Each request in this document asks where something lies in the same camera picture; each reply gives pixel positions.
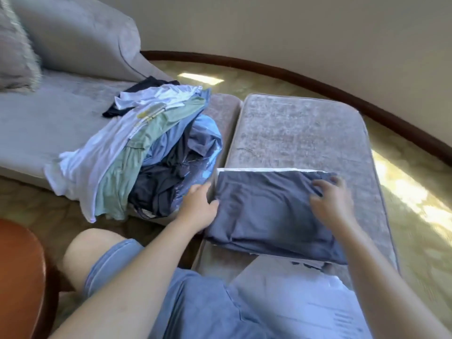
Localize person's left hand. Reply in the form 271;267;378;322
173;181;220;234

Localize person's right hand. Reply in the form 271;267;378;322
309;176;357;234

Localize slate blue T-shirt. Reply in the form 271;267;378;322
205;169;348;266

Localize plain white T-shirt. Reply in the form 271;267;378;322
215;166;329;174

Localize pile of clothes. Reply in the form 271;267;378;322
44;76;223;223

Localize grey splatter print T-shirt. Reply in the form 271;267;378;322
229;255;373;339

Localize person's right forearm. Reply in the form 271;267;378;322
332;222;452;339

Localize person's left forearm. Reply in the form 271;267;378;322
49;218;206;339

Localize person's right leg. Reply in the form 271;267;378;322
62;228;128;294

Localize blue denim shorts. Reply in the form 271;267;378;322
83;238;276;339

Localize dark wooden baseboard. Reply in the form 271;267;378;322
141;50;452;167

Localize grey velvet chaise sofa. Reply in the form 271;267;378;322
0;0;243;226

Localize round wooden table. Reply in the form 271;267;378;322
0;219;61;339

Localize brown fringed cushion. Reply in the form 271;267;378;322
0;0;42;94

